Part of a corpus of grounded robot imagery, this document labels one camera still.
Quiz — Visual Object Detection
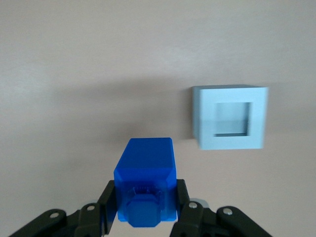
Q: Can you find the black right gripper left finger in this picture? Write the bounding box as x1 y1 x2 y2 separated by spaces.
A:
7 180 117 237

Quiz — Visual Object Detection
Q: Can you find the gray square hollow base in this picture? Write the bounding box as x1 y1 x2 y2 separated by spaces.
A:
192 84 270 152

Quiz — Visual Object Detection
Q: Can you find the blue plastic part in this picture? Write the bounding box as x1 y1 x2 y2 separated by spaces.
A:
114 137 179 228

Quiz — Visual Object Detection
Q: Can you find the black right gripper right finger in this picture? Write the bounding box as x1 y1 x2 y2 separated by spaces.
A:
169 178 273 237

